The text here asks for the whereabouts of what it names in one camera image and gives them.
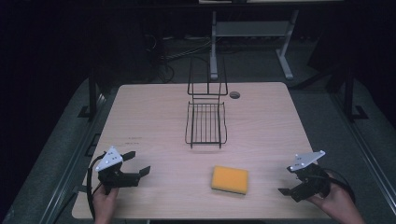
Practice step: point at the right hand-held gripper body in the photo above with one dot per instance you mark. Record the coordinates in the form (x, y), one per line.
(314, 183)

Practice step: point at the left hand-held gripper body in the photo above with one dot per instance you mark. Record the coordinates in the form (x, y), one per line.
(116, 179)

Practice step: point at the person's left hand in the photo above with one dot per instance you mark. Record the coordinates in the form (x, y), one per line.
(105, 205)

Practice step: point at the person's right hand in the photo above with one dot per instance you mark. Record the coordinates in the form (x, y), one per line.
(337, 202)

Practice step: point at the yellow sponge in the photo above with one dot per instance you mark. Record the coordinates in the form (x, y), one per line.
(229, 179)

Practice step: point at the aluminium floor rail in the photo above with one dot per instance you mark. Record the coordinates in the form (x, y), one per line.
(71, 161)
(367, 155)

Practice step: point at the black stand post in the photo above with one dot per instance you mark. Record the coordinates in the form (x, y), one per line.
(92, 93)
(349, 93)

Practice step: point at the grey metal desk frame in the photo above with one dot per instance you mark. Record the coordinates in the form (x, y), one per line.
(249, 28)

